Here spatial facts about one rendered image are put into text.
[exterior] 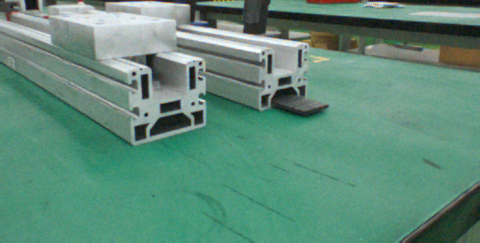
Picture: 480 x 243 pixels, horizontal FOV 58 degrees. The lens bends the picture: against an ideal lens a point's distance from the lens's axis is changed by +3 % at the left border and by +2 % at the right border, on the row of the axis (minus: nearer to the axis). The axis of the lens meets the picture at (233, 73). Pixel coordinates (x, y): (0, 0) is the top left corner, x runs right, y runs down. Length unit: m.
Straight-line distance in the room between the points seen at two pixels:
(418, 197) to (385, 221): 0.05
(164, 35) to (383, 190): 0.32
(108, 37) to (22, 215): 0.22
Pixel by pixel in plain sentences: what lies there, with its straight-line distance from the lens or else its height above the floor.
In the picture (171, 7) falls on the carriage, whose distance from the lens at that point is 0.85.
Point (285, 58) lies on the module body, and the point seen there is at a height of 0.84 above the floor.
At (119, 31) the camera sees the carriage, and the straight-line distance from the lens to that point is 0.53.
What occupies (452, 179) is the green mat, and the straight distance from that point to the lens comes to 0.45.
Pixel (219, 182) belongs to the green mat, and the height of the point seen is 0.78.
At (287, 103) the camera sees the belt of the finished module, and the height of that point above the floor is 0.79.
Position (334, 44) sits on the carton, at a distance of 4.84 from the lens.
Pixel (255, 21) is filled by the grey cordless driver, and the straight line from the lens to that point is 0.84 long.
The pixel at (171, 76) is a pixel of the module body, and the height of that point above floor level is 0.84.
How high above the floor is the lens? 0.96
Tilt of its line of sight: 13 degrees down
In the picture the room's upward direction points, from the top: straight up
